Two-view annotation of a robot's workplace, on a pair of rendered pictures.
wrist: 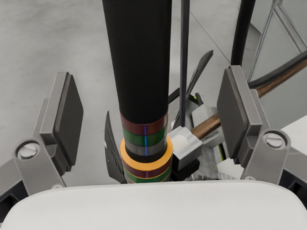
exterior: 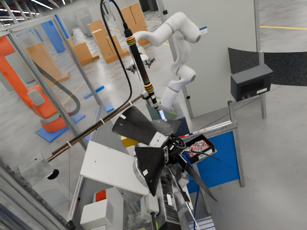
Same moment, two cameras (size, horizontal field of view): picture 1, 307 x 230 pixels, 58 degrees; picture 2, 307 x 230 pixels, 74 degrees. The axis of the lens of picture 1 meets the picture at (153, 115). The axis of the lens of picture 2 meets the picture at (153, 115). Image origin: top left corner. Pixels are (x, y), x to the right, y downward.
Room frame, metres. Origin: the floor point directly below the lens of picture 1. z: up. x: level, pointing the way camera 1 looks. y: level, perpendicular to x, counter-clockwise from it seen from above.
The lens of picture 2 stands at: (1.10, 0.10, 1.97)
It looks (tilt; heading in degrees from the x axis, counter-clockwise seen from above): 31 degrees down; 187
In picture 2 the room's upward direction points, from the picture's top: 22 degrees counter-clockwise
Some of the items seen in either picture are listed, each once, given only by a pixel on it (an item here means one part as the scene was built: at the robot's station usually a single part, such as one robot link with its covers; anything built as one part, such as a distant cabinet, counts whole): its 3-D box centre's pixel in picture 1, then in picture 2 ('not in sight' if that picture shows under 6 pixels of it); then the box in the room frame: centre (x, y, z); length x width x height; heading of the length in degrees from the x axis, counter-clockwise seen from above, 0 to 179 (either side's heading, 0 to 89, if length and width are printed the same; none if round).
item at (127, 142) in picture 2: not in sight; (132, 138); (-0.23, -0.30, 1.02); 0.16 x 0.10 x 0.11; 91
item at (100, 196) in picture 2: not in sight; (100, 196); (0.13, -0.60, 0.87); 0.08 x 0.08 x 0.02; 9
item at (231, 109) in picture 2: not in sight; (231, 111); (-0.25, 0.53, 0.96); 0.03 x 0.03 x 0.20; 1
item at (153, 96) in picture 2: not in sight; (142, 70); (0.13, 0.01, 1.65); 0.04 x 0.04 x 0.46
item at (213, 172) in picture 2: not in sight; (193, 169); (-0.24, 0.10, 0.45); 0.82 x 0.01 x 0.66; 91
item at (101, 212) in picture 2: not in sight; (97, 217); (0.33, -0.57, 0.92); 0.17 x 0.16 x 0.11; 91
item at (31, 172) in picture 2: not in sight; (34, 169); (0.50, -0.50, 1.54); 0.10 x 0.07 x 0.08; 126
